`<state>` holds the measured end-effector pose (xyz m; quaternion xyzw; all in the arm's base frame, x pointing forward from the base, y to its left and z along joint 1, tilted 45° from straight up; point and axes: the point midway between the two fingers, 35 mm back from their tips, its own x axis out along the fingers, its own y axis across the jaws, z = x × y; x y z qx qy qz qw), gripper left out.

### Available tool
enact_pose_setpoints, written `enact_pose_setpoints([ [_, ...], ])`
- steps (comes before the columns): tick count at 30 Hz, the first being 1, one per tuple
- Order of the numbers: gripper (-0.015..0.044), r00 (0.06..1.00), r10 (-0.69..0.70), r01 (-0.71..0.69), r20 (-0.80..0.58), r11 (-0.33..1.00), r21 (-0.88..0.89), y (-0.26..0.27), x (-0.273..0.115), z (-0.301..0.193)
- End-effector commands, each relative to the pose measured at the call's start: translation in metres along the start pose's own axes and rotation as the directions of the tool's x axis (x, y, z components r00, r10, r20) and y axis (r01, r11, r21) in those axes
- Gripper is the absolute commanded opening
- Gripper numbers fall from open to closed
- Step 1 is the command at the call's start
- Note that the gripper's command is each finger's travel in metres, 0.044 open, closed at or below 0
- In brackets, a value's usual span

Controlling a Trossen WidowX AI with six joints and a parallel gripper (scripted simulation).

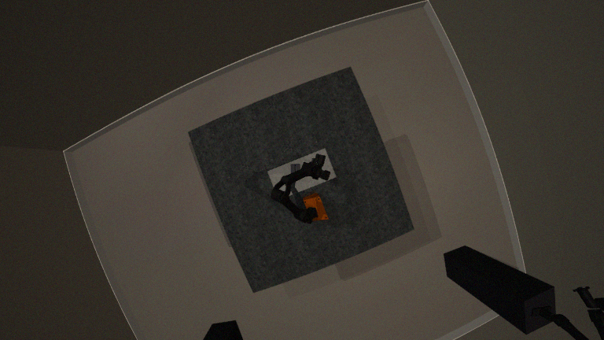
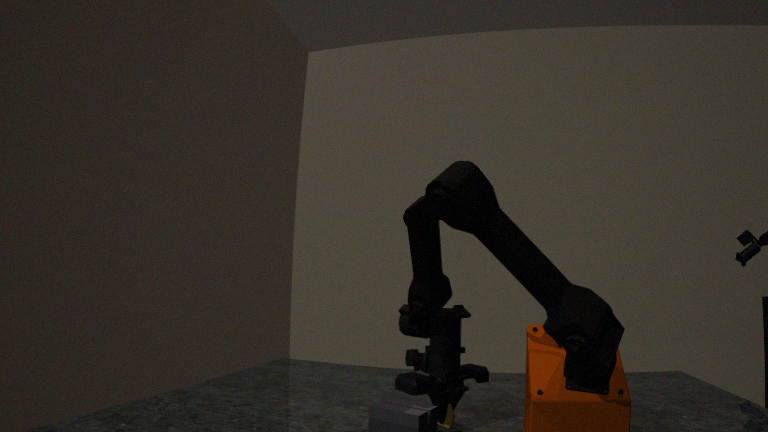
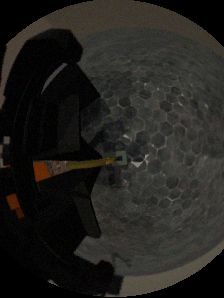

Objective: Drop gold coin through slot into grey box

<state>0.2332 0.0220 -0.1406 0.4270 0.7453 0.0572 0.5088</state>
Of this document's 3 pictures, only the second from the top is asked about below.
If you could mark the gold coin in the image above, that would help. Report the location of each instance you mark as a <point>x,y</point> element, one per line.
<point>449,420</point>

